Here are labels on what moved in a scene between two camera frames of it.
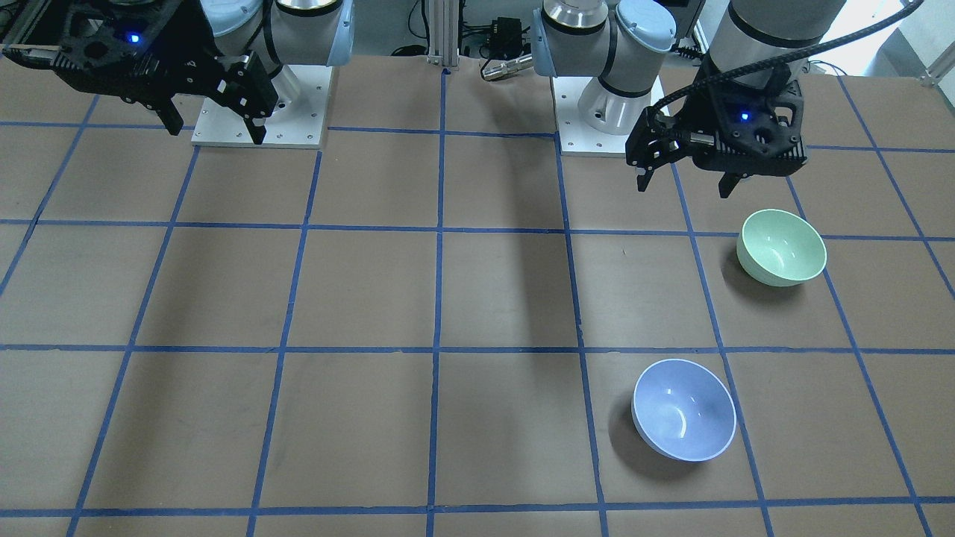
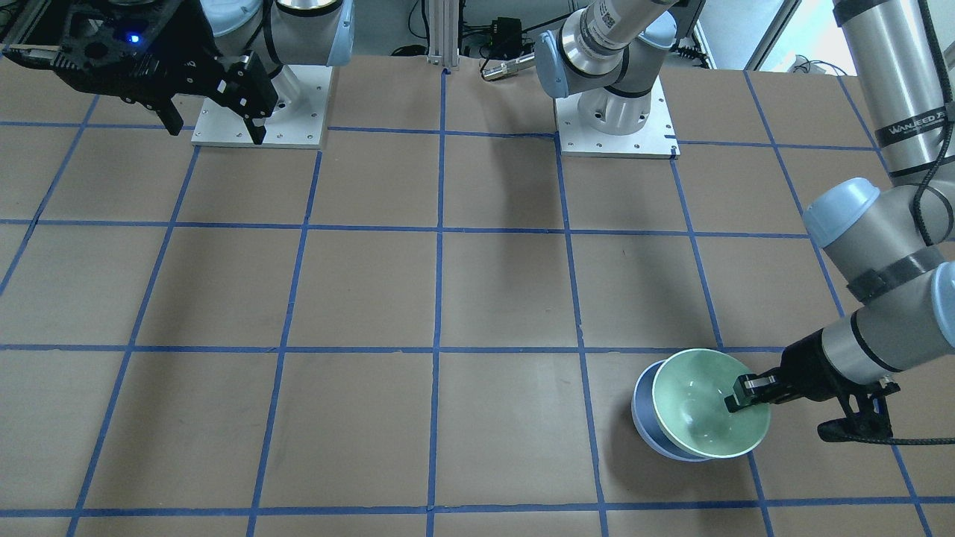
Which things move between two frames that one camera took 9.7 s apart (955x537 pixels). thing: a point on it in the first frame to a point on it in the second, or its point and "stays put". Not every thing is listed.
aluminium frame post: x=444 y=33 stays put
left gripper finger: x=727 y=184 to x=750 y=384
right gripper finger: x=171 y=118 stays put
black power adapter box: x=505 y=38 stays put
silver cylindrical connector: x=508 y=67 stays put
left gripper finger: x=644 y=174 to x=735 y=401
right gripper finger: x=257 y=129 stays put
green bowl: x=780 y=248 to x=689 y=392
